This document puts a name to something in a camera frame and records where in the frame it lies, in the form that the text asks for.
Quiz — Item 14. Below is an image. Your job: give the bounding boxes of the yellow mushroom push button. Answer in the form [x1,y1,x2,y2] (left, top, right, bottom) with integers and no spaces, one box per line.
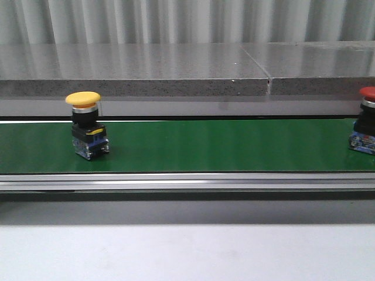
[65,91,110,160]

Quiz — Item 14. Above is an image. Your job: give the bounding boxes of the red mushroom push button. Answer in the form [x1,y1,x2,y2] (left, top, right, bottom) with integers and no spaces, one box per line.
[349,87,374,155]

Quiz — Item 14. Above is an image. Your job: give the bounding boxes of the green conveyor belt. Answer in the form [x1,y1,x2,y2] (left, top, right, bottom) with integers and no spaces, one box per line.
[1,119,374,174]

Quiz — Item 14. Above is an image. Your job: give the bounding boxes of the grey stone slab left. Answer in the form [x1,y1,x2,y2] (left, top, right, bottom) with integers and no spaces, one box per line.
[1,43,268,98]

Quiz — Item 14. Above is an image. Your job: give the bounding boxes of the grey stone slab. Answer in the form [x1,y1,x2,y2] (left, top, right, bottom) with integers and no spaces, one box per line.
[1,43,268,98]
[242,41,374,96]

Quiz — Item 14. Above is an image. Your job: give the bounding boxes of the grey stone slab right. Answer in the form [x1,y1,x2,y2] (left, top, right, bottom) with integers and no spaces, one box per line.
[242,41,374,96]

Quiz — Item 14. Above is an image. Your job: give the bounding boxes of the white panel under slabs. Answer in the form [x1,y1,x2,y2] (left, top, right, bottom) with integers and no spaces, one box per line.
[1,94,362,118]

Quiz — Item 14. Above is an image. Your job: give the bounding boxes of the white curtain backdrop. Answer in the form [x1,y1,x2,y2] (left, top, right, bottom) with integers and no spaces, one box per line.
[1,1,374,44]

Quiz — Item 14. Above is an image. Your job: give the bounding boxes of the aluminium conveyor side rail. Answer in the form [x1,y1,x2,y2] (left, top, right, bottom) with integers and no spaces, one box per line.
[1,172,374,192]

